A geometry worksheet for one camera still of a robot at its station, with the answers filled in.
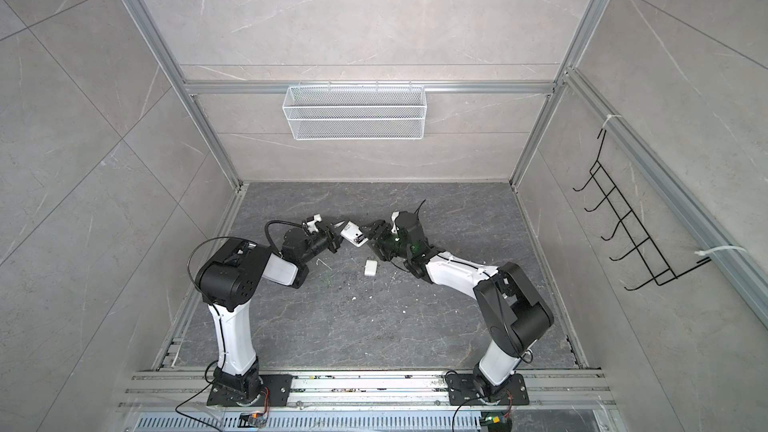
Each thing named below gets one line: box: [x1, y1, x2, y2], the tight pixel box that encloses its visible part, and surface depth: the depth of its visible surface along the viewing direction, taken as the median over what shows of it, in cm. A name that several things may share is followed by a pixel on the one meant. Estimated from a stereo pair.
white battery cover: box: [364, 259, 378, 276], surface depth 97 cm
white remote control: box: [340, 220, 369, 248], surface depth 89 cm
